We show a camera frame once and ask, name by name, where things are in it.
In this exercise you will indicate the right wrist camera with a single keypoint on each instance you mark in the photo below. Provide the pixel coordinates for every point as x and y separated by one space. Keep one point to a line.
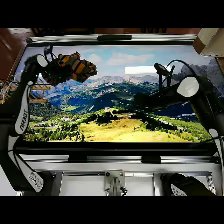
161 70

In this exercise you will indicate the orange and black striped garment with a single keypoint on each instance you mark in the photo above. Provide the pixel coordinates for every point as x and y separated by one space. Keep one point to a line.
75 68

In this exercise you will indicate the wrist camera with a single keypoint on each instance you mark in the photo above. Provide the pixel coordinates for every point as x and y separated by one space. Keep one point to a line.
161 70
48 52

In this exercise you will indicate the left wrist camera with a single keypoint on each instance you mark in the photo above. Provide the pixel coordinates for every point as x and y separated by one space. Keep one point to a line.
48 52

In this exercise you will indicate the cardboard box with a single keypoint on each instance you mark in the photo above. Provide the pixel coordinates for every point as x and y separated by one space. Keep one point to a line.
209 41

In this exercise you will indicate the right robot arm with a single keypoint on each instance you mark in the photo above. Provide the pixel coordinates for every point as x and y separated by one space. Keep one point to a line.
203 100

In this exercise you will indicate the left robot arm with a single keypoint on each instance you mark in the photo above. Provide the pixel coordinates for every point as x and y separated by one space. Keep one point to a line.
20 110

